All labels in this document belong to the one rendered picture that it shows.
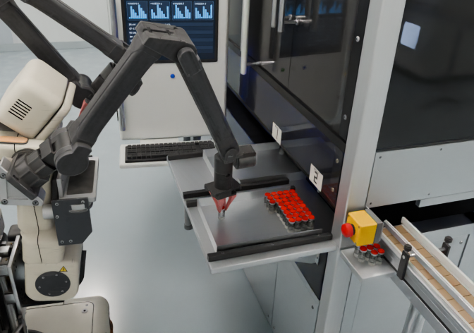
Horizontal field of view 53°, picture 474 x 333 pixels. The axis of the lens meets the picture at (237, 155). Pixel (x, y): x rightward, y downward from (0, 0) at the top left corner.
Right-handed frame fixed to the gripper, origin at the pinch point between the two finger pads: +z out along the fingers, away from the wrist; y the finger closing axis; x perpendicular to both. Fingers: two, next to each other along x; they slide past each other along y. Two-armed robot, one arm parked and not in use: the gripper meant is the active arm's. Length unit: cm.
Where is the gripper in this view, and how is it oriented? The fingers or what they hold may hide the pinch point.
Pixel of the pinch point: (221, 208)
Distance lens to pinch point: 153.5
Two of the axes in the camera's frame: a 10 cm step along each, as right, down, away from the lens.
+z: -0.4, 8.7, 4.9
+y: 8.4, -2.3, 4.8
